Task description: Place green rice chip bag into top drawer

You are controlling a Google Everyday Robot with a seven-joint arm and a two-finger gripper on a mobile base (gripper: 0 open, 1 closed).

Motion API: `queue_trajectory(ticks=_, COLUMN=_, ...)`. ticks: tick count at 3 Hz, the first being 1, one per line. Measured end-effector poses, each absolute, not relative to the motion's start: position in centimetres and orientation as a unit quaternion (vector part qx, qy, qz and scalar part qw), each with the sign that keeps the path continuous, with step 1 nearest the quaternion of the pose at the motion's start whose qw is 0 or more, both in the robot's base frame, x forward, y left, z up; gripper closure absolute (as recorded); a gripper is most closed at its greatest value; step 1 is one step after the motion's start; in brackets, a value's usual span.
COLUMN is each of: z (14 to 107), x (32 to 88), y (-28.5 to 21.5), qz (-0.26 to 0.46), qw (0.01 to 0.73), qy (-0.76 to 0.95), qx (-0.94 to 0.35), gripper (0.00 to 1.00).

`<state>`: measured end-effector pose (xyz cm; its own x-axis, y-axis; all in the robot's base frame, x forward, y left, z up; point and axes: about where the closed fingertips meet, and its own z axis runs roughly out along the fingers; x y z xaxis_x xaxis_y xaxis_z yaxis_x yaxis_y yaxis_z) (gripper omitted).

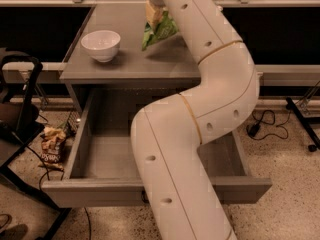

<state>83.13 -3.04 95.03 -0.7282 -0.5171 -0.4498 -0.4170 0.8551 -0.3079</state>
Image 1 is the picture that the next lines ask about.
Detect white ceramic bowl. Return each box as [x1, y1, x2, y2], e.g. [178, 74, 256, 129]
[81, 30, 121, 62]

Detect crumpled brown chip bag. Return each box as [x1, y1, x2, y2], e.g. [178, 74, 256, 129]
[40, 127, 67, 171]

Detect grey metal drawer cabinet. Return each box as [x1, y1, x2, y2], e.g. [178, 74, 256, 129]
[59, 2, 264, 115]

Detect green rice chip bag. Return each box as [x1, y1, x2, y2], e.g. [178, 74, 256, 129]
[142, 11, 179, 51]

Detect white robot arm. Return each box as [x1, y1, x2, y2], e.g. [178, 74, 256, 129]
[131, 0, 259, 240]

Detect black stand leg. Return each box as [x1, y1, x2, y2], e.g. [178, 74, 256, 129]
[286, 81, 320, 152]

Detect black drawer handle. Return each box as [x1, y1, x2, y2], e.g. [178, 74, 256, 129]
[141, 191, 149, 204]

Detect open grey top drawer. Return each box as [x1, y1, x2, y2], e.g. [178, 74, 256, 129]
[42, 86, 272, 208]

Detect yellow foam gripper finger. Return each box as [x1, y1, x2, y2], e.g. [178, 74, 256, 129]
[145, 0, 163, 30]

